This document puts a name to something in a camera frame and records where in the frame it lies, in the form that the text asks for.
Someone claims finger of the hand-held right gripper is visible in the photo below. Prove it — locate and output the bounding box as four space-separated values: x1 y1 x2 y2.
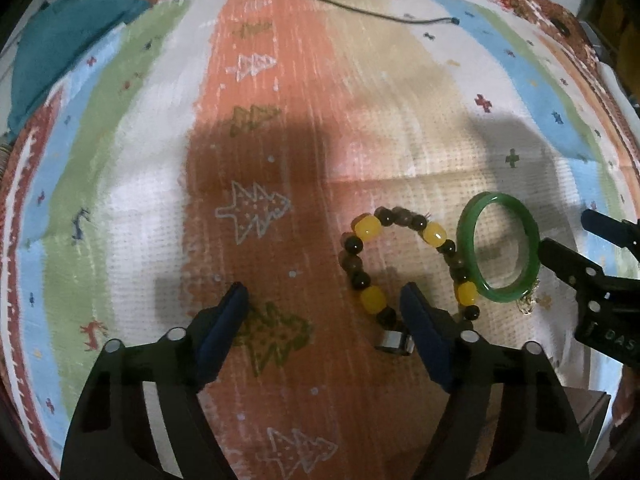
539 237 609 312
581 208 640 252

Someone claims green jade bangle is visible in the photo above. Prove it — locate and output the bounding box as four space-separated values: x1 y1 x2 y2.
456 191 542 305

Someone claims silver metal tin box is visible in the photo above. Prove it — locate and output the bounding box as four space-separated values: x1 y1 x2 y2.
562 387 612 480

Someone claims striped colourful blanket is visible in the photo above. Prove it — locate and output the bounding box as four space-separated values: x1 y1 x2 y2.
0 0 636 480

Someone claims teal cloth pillow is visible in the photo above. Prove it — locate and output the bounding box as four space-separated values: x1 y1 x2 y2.
7 0 153 133

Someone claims yellow and dark bead bracelet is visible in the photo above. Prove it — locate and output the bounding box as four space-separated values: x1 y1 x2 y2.
339 206 482 328

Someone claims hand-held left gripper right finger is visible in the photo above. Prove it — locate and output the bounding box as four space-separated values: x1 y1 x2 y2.
399 282 591 480

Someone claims white bolster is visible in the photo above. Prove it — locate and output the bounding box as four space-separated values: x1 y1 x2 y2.
597 62 636 111

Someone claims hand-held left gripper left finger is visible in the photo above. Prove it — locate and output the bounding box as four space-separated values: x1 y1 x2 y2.
60 282 251 480

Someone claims silver metal ring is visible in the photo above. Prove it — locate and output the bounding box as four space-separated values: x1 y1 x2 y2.
375 332 416 356

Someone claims small gold pendant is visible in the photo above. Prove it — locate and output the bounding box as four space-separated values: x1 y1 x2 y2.
517 280 543 317

